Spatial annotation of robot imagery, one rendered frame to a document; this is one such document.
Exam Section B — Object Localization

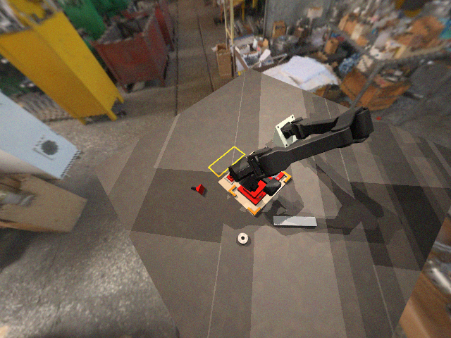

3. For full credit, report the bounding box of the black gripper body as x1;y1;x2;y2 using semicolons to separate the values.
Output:
260;177;282;196

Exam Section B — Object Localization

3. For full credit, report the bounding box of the small white ring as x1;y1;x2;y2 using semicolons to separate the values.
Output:
237;232;248;244

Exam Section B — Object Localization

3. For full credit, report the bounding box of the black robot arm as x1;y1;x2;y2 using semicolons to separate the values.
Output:
228;106;374;192

